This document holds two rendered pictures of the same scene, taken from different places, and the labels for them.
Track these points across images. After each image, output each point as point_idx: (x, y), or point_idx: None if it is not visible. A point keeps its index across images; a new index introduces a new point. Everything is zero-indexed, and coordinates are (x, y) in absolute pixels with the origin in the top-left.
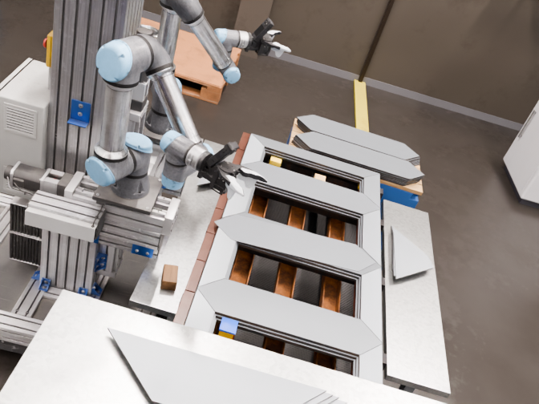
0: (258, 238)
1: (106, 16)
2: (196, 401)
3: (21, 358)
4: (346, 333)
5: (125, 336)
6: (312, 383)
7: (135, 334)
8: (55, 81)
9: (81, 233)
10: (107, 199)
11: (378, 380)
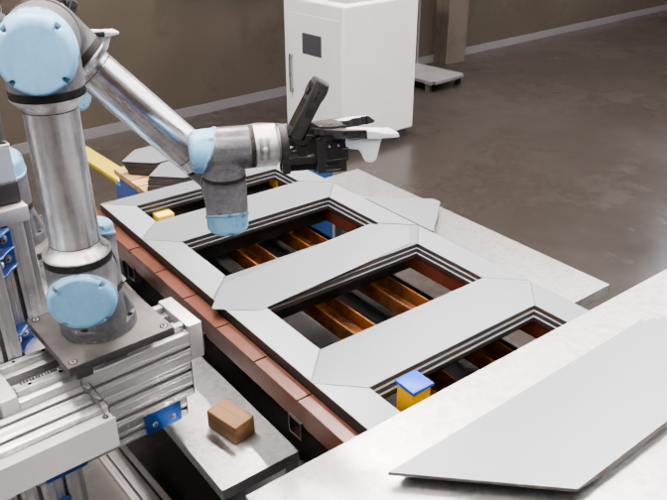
0: (282, 287)
1: None
2: (604, 440)
3: None
4: (495, 299)
5: (423, 459)
6: (616, 328)
7: (416, 452)
8: None
9: (93, 444)
10: (95, 356)
11: (581, 310)
